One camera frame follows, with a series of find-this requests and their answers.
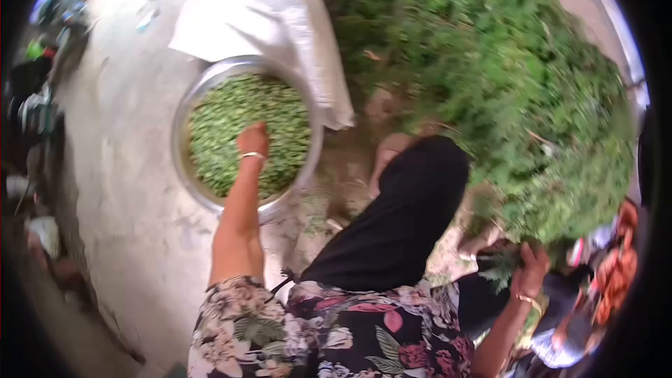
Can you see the heap of picked green leaves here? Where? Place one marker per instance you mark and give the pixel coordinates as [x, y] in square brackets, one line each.
[231, 115]

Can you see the person's left hand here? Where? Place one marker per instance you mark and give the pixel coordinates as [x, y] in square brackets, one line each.
[252, 140]

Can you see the person's right fingers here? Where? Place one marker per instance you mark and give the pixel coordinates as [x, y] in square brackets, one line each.
[535, 257]

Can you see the white woven sack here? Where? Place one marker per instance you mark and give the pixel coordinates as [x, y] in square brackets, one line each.
[262, 15]

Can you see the green leafy sprig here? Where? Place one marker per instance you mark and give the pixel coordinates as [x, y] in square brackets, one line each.
[498, 270]

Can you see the person's right hand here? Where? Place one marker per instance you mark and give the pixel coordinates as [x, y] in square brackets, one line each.
[530, 275]

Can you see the pile of green leafy plants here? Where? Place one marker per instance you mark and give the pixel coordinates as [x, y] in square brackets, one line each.
[488, 78]

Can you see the person's body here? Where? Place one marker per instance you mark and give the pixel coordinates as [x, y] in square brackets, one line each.
[341, 336]

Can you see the round metal bowl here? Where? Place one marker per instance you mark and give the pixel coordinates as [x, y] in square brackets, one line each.
[181, 141]

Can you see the person's legs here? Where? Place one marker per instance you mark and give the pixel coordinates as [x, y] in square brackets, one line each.
[409, 210]

